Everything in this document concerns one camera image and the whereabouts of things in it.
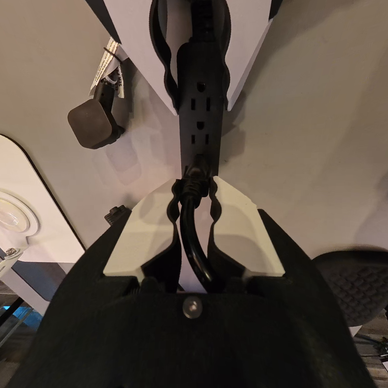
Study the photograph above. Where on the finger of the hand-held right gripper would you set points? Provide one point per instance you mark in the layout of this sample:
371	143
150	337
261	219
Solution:
248	39
136	36

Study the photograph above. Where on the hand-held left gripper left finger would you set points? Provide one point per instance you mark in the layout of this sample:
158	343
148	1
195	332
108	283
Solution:
142	239

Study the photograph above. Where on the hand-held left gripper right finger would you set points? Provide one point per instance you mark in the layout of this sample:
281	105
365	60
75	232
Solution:
245	239

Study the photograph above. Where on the black power strip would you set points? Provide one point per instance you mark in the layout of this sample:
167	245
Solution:
185	121

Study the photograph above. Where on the white warning label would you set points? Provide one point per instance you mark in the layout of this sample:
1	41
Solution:
106	60

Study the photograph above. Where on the black textured pad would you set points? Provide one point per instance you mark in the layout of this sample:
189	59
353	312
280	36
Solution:
354	288

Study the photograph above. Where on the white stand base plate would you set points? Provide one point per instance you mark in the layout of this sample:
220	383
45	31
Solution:
30	175

